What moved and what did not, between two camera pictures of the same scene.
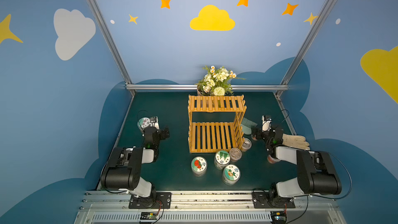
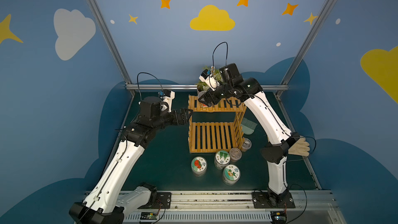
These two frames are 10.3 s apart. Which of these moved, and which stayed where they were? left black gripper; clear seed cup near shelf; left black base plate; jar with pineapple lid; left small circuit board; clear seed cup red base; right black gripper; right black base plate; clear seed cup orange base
Moved: clear seed cup red base; left black gripper; right black gripper
Stayed: left black base plate; jar with pineapple lid; clear seed cup orange base; clear seed cup near shelf; right black base plate; left small circuit board
